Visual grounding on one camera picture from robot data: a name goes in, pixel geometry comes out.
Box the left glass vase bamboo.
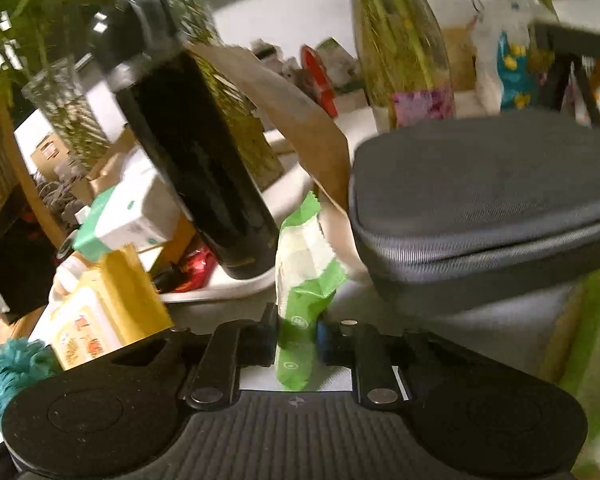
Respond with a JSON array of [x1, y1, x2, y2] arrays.
[[0, 0, 109, 170]]

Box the middle glass vase bamboo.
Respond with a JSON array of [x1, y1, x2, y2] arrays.
[[166, 0, 284, 191]]

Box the green white tissue box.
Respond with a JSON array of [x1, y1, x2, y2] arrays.
[[72, 146, 181, 262]]

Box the yellow wet wipes pack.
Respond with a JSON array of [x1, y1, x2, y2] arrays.
[[31, 245, 173, 370]]

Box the glass vase bamboo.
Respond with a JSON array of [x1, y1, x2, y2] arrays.
[[351, 0, 455, 132], [166, 0, 284, 191], [0, 0, 109, 170]]

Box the grey zip hard case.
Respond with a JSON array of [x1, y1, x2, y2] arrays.
[[349, 110, 600, 316]]

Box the white plastic tray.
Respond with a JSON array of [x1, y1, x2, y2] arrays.
[[159, 159, 316, 305]]

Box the brown paper bag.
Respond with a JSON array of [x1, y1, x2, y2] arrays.
[[188, 44, 351, 211]]

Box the right glass vase bamboo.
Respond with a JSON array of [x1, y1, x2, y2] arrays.
[[351, 0, 455, 132]]

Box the black thermos bottle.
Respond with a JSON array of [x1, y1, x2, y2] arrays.
[[91, 0, 278, 280]]

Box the teal mesh bath sponge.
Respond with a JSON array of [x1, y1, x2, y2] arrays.
[[0, 338, 62, 430]]

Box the green wet wipes pack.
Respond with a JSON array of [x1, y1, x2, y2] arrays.
[[275, 192, 348, 391]]

